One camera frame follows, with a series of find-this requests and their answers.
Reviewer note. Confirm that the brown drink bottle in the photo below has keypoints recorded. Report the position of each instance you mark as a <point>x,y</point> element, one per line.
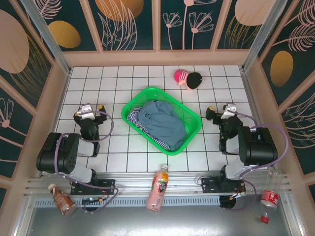
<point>62,200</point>

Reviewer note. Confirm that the pink and black doll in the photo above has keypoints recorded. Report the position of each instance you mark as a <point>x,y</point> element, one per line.
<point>189,79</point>

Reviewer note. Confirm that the aluminium frame post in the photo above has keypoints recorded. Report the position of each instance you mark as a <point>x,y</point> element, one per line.
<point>53,44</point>
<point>259,37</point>

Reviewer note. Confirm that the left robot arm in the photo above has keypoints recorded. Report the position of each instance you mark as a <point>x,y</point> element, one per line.
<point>53,152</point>

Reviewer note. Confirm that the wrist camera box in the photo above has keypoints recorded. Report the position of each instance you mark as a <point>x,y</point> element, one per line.
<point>85,110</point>
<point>230,108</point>

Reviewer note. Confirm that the grey metal tray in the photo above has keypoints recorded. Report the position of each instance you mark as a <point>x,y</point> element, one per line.
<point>157,223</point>

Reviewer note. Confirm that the clear bottle with red label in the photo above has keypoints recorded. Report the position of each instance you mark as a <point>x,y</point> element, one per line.
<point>269,197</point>

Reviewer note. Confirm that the pink drink bottle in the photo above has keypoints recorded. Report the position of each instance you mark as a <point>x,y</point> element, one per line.
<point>157,189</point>

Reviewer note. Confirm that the blue white striped tank top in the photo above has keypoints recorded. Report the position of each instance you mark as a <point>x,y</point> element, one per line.
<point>133,115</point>

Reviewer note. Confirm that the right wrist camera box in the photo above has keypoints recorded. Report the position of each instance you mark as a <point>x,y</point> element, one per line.
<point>230,108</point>

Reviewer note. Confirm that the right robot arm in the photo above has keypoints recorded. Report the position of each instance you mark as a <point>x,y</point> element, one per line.
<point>258,147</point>

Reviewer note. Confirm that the green plastic basket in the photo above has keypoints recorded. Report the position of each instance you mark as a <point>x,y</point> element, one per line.
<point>172,105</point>

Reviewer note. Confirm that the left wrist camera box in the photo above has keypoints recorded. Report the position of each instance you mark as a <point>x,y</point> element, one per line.
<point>85,110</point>

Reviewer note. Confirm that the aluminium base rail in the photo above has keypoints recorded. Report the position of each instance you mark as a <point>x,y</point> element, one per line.
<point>137,183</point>

